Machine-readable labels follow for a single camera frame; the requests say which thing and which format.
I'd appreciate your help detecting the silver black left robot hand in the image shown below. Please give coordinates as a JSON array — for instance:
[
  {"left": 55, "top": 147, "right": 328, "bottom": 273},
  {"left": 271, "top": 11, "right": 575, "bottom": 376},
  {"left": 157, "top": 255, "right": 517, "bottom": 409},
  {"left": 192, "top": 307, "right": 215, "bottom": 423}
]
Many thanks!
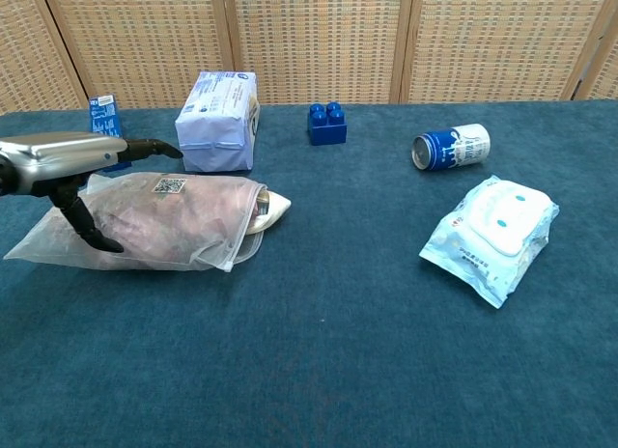
[{"left": 0, "top": 132, "right": 184, "bottom": 254}]

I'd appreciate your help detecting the translucent white zip bag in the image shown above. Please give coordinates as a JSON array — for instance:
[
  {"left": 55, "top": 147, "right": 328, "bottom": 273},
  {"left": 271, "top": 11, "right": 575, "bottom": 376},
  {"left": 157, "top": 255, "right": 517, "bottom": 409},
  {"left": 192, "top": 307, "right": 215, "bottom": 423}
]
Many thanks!
[{"left": 3, "top": 171, "right": 271, "bottom": 274}]

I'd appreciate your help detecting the cream pointed shoe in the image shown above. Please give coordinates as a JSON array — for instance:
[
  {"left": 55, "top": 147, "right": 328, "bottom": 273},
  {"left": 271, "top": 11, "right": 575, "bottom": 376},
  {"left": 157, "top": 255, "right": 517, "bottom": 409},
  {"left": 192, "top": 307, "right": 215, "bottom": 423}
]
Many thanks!
[{"left": 245, "top": 186, "right": 293, "bottom": 236}]

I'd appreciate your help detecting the small blue carton box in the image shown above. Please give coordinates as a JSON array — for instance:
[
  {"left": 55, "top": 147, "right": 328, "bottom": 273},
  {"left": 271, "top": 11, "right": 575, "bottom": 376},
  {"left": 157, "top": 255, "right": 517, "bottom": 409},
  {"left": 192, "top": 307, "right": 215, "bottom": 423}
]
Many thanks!
[{"left": 88, "top": 95, "right": 132, "bottom": 172}]

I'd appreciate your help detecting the lavender tissue pack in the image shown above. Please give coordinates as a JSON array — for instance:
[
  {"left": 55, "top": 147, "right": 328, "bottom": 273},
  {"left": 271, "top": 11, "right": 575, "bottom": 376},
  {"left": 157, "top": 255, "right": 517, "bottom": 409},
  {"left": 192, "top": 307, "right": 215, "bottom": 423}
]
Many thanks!
[{"left": 174, "top": 70, "right": 261, "bottom": 173}]

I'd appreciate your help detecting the blue building block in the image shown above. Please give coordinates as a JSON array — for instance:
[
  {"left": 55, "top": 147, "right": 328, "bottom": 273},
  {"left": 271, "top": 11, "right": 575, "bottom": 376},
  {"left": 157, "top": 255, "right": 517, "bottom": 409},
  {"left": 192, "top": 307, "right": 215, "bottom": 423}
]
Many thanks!
[{"left": 307, "top": 101, "right": 349, "bottom": 147}]

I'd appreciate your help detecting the wicker folding screen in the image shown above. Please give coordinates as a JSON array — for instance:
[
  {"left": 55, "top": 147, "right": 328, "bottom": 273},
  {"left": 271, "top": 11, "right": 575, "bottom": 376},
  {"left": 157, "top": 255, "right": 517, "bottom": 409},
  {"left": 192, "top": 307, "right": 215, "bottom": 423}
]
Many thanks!
[{"left": 0, "top": 0, "right": 618, "bottom": 115}]

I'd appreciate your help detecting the dark teal carpet surface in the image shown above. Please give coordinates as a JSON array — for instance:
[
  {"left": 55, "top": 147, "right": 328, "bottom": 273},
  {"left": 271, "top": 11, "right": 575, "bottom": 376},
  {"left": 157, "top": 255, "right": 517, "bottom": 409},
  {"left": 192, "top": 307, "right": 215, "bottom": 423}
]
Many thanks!
[{"left": 0, "top": 98, "right": 618, "bottom": 448}]

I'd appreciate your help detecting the blue white drink can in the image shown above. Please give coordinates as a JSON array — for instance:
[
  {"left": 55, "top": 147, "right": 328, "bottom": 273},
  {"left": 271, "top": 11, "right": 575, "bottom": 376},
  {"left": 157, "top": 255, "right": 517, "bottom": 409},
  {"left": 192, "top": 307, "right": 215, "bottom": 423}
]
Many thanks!
[{"left": 411, "top": 123, "right": 492, "bottom": 172}]

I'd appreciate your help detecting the light blue wet wipes pack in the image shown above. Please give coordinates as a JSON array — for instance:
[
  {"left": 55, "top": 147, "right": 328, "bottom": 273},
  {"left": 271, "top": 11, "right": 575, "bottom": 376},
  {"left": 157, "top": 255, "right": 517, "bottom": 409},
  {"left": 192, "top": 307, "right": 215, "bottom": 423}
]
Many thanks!
[{"left": 418, "top": 174, "right": 560, "bottom": 310}]

